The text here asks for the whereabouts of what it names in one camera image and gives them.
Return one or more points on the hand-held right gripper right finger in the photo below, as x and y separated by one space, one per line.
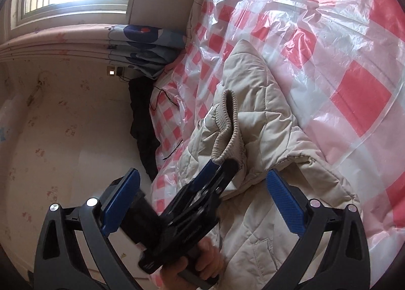
283 204

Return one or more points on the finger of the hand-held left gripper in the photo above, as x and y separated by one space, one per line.
226 176
205 171

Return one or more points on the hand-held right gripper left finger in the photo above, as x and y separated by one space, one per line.
121 201

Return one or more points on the cream quilted blanket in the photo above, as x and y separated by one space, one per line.
262 103

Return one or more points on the person's left hand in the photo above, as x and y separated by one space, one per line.
208 261

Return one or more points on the black cloth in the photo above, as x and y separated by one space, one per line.
142 119

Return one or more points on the black charger plug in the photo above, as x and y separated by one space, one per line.
120 71

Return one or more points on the red checkered plastic sheet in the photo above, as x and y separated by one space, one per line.
348 56

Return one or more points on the wall socket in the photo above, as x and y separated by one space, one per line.
111 71

